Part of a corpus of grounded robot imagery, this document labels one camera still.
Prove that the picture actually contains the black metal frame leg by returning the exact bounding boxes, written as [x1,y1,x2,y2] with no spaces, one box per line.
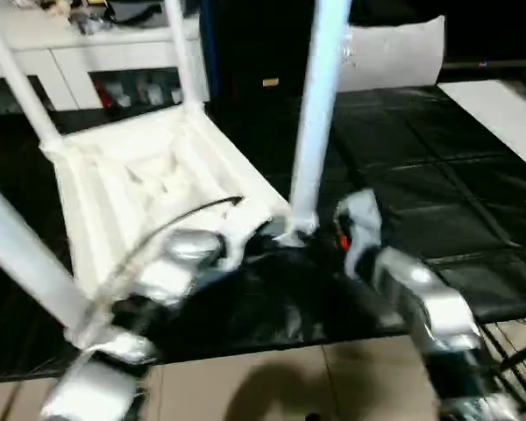
[487,337,526,378]

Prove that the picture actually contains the white glass-door cabinet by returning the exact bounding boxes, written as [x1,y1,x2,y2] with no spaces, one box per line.
[0,0,211,111]

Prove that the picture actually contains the grey cushion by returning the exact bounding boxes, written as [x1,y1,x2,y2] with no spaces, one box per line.
[337,16,447,93]

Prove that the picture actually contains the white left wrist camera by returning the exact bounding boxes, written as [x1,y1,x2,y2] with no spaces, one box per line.
[212,209,274,266]

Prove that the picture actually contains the dark items on cabinet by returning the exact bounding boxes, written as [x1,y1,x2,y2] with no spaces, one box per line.
[40,0,173,27]

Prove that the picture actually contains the white plastic table top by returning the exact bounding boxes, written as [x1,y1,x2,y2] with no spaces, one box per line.
[40,103,322,352]

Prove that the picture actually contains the white flat board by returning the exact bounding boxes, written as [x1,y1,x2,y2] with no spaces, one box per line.
[438,81,526,178]

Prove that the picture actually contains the black table mat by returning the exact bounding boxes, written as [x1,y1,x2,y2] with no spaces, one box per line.
[0,84,526,387]

